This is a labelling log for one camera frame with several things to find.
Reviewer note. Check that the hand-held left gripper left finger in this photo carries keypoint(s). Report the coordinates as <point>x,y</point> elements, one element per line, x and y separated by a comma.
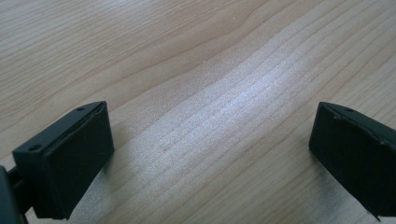
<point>68,155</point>

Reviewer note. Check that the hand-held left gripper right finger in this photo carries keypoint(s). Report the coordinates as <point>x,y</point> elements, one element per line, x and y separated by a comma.
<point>355,149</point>

